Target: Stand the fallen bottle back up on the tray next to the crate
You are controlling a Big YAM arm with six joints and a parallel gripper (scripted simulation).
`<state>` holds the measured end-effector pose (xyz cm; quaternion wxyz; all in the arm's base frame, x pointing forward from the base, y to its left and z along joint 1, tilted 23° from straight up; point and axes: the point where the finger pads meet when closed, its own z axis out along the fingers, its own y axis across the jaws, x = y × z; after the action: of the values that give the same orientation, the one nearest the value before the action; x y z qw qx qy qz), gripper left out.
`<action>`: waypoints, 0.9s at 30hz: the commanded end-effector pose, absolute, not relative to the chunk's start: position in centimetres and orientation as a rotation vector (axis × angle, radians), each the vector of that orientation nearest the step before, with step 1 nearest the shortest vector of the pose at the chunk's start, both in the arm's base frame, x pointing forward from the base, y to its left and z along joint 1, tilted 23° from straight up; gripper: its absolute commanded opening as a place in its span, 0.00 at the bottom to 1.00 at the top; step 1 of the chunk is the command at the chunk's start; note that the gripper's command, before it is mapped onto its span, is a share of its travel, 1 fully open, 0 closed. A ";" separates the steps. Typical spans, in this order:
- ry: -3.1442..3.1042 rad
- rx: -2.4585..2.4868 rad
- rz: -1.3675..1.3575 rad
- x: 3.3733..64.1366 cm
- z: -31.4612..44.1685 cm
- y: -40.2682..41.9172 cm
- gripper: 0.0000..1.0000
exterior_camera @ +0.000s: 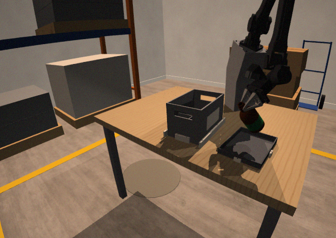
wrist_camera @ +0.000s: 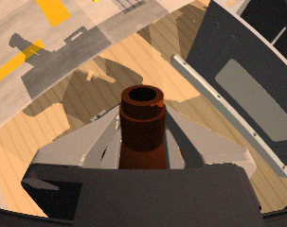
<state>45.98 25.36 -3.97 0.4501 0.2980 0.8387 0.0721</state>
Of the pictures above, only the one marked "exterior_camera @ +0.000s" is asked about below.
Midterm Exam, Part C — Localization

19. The orange-brown bottle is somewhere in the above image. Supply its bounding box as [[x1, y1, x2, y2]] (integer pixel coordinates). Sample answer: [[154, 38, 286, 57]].
[[238, 102, 265, 133]]

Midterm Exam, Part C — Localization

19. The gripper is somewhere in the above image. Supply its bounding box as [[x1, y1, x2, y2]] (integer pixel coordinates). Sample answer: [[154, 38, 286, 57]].
[[241, 84, 273, 112]]

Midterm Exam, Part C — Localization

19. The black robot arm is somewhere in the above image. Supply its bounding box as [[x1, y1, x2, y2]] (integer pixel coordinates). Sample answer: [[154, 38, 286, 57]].
[[239, 0, 295, 93]]

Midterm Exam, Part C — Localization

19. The black crate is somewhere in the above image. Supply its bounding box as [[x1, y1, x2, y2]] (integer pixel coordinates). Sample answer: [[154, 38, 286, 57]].
[[166, 89, 224, 145]]

